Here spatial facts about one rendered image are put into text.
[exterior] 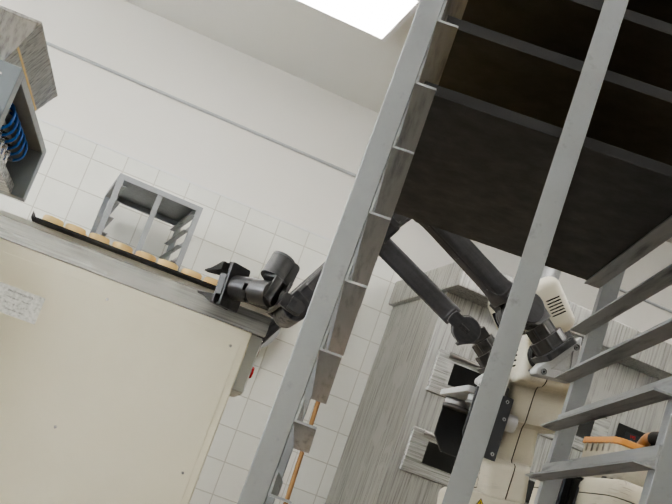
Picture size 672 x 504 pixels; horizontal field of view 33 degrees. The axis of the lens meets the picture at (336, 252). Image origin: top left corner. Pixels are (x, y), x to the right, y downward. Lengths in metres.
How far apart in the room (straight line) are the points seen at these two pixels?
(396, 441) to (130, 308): 3.60
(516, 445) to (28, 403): 1.19
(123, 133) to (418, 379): 2.35
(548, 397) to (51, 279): 1.26
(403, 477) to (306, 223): 1.84
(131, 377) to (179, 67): 4.67
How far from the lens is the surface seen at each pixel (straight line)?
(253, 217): 7.05
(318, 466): 7.05
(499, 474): 2.87
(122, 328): 2.68
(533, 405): 2.94
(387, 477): 6.11
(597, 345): 2.05
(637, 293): 1.72
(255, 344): 2.74
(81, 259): 2.71
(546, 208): 1.44
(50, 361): 2.68
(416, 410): 6.16
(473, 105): 1.48
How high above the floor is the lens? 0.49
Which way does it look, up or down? 13 degrees up
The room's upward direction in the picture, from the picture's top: 20 degrees clockwise
